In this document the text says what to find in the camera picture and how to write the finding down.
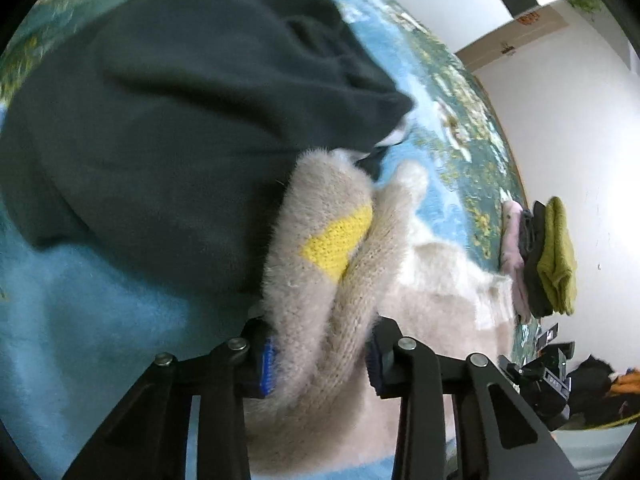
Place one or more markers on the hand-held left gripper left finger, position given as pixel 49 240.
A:
pixel 267 366

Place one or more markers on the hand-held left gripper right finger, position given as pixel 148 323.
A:
pixel 376 367

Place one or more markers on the beige fuzzy knit sweater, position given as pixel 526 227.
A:
pixel 320 280

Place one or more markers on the dark cloth pile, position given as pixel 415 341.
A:
pixel 602 390

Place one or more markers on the dark folded garment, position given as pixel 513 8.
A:
pixel 534 260

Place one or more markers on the olive green folded knit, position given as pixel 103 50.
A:
pixel 557 260

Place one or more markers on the pink folded garment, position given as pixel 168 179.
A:
pixel 515 255

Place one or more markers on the blue printed blanket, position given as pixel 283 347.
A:
pixel 90 320

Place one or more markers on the dark grey sweatshirt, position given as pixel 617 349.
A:
pixel 175 120

